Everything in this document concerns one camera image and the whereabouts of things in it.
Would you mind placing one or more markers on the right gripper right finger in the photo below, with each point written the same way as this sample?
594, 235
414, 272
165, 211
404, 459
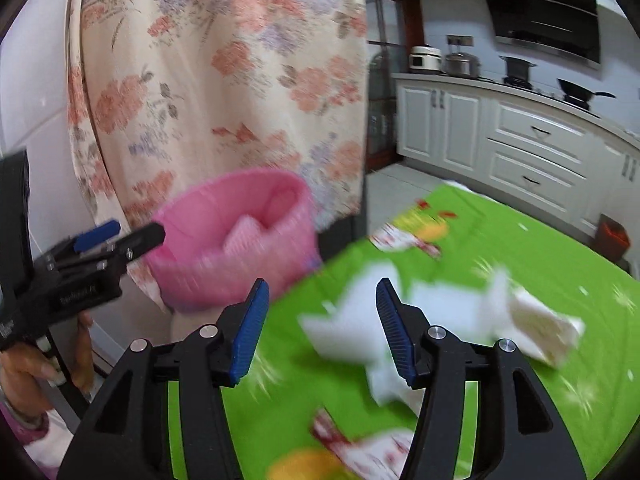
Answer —
519, 432

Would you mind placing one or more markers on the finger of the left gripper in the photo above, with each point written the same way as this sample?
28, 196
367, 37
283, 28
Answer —
135, 244
95, 237

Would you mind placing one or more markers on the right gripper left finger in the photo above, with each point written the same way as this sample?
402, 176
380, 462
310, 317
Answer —
161, 408

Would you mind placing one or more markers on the pink foam fruit net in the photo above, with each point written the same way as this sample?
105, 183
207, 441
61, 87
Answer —
244, 237

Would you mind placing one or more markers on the pink lined trash bin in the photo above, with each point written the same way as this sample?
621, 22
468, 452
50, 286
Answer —
223, 234

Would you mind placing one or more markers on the person's left hand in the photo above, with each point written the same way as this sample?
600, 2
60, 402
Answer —
23, 365

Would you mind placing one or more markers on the white paper cup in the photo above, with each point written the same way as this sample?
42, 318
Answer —
538, 331

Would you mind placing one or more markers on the white foam block left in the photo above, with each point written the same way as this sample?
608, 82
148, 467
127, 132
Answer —
461, 310

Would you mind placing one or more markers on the white foam block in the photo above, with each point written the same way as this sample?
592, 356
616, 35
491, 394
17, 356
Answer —
351, 332
461, 310

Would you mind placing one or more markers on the green cartoon tablecloth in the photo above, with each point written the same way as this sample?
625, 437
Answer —
596, 390

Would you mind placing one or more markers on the floral curtain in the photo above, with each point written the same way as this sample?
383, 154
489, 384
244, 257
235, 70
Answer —
167, 94

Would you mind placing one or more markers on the red floor bin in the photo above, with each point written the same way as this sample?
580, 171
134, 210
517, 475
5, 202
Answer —
611, 240

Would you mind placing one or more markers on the white lower cabinets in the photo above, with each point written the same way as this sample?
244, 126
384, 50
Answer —
557, 162

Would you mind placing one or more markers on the wooden glass door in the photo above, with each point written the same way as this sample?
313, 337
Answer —
393, 28

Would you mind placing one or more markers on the white rice cooker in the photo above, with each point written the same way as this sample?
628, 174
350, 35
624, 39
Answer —
425, 59

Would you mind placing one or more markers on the black frying pan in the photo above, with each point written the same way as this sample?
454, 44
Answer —
580, 96

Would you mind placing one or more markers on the black stock pot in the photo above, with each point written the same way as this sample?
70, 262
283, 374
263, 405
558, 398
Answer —
517, 72

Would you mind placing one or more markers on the silver pressure cooker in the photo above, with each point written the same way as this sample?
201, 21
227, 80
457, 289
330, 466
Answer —
463, 65

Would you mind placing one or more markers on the black range hood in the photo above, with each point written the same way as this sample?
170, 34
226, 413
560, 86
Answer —
567, 28

